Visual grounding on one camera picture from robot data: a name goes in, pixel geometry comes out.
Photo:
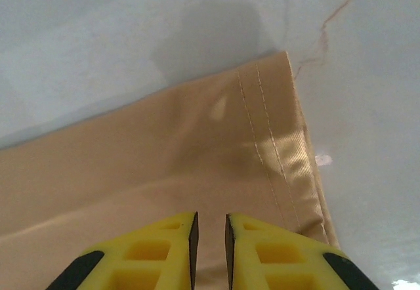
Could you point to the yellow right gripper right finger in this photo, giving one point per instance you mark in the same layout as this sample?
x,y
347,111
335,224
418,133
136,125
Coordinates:
x,y
279,260

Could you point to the tan t-shirt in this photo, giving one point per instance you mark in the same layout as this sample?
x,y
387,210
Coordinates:
x,y
147,158

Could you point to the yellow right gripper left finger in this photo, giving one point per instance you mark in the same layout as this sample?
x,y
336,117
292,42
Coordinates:
x,y
147,257

